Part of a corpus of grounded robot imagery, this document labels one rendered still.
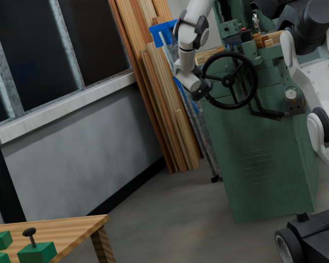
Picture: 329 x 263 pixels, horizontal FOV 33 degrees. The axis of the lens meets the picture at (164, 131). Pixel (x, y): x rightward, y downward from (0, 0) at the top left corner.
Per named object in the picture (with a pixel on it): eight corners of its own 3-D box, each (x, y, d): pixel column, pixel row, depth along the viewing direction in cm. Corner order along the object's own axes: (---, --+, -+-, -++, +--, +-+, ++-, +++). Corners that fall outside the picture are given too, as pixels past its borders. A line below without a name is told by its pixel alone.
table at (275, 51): (185, 83, 283) (182, 71, 282) (200, 72, 311) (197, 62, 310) (304, 53, 261) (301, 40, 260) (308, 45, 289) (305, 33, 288)
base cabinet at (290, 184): (233, 224, 307) (198, 102, 293) (249, 186, 360) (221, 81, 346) (315, 212, 290) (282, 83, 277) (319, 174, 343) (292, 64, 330)
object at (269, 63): (199, 85, 291) (197, 78, 290) (208, 78, 310) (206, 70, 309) (273, 67, 277) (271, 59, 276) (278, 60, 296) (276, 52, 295)
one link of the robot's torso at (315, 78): (369, 129, 209) (328, 14, 211) (328, 143, 206) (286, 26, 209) (351, 133, 224) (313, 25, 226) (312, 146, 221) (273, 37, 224)
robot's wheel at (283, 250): (283, 242, 249) (305, 280, 235) (272, 247, 248) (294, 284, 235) (285, 217, 234) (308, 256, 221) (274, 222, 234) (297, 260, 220)
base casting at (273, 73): (199, 102, 294) (195, 85, 292) (221, 81, 346) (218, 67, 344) (282, 82, 277) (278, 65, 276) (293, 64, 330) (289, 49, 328)
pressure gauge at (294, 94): (286, 104, 273) (283, 88, 272) (288, 103, 277) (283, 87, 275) (300, 102, 271) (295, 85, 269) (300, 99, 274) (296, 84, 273)
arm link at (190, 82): (195, 98, 249) (186, 91, 239) (180, 84, 254) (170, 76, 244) (212, 80, 248) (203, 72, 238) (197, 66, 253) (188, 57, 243)
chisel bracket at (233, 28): (224, 40, 292) (220, 24, 290) (229, 37, 305) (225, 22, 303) (237, 36, 289) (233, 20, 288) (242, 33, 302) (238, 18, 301)
